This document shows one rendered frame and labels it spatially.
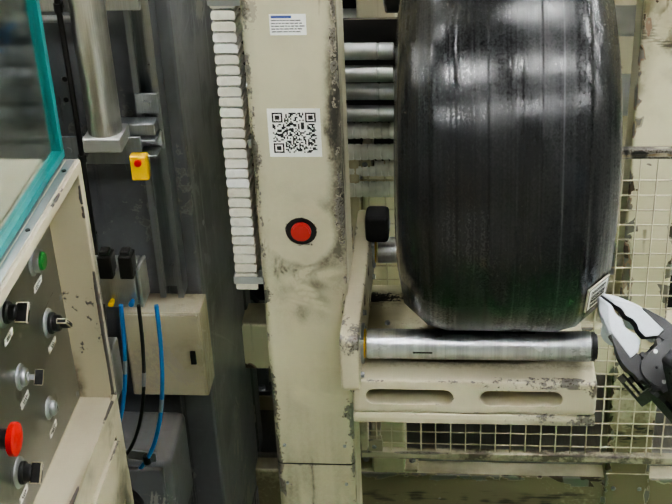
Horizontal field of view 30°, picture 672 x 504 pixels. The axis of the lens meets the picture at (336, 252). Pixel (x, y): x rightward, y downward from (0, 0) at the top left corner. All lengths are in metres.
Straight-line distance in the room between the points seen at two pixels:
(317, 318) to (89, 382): 0.36
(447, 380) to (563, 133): 0.46
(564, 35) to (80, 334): 0.77
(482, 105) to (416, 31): 0.14
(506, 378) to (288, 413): 0.38
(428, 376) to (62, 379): 0.53
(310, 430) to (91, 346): 0.45
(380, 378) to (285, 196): 0.30
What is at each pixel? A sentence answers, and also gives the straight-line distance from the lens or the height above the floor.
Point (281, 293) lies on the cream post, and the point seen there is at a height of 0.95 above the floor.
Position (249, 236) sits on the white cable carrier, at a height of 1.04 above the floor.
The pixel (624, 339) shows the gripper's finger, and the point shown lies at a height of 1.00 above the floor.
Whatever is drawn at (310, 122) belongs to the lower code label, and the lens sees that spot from 1.77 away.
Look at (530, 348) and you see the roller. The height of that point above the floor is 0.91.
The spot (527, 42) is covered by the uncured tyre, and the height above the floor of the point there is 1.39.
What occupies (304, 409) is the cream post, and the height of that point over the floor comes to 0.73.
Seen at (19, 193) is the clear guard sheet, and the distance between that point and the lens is 1.52.
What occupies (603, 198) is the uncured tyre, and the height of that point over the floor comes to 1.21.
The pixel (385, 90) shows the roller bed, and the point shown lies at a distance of 2.19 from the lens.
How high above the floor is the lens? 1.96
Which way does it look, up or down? 30 degrees down
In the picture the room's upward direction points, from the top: 3 degrees counter-clockwise
